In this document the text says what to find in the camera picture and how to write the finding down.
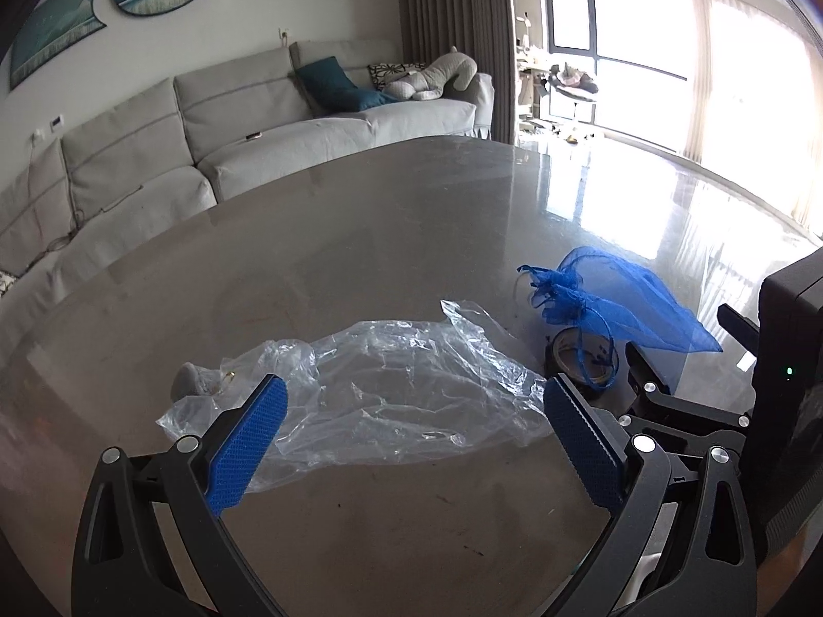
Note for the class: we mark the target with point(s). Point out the small grey cloth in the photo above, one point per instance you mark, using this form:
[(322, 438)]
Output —
[(190, 379)]

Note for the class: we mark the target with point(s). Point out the crescent teal wall picture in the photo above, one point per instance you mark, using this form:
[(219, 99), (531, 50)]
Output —
[(58, 26)]

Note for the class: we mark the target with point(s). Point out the clear plastic bag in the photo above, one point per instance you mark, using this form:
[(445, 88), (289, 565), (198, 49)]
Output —
[(398, 385)]

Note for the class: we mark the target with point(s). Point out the grey curtain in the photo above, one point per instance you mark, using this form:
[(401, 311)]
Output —
[(450, 32)]

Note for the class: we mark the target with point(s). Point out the swivel chair with clothes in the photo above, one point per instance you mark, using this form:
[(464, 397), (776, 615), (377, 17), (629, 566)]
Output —
[(575, 83)]

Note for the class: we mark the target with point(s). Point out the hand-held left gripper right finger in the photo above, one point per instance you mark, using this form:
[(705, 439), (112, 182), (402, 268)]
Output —
[(582, 443)]

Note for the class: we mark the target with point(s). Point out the light grey fabric sofa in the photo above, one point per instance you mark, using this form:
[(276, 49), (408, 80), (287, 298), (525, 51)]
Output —
[(257, 160)]

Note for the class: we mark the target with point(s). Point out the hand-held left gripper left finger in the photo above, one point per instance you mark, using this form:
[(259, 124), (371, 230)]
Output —
[(247, 443)]

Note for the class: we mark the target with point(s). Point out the blue mesh pouch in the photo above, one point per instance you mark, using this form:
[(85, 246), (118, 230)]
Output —
[(630, 302)]

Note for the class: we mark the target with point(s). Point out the dark framed window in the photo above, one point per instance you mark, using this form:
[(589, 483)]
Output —
[(569, 13)]

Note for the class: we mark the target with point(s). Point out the white cluttered desk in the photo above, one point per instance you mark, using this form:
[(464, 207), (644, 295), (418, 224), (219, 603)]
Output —
[(530, 71)]

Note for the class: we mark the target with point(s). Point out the small round black case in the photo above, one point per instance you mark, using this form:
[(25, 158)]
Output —
[(569, 360)]

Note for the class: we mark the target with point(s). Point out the white sheer curtain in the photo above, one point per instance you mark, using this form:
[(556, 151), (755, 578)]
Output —
[(759, 109)]

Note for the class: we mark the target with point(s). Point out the grey plush toy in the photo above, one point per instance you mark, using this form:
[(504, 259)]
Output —
[(437, 74)]

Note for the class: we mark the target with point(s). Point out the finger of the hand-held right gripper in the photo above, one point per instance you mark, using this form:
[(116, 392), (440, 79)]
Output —
[(742, 334), (656, 405)]

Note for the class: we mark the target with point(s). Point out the teal cushion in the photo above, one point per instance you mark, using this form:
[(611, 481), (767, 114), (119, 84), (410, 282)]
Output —
[(334, 83)]

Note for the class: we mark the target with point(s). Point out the black white patterned cushion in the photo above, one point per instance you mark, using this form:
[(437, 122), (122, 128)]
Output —
[(392, 71), (6, 283)]

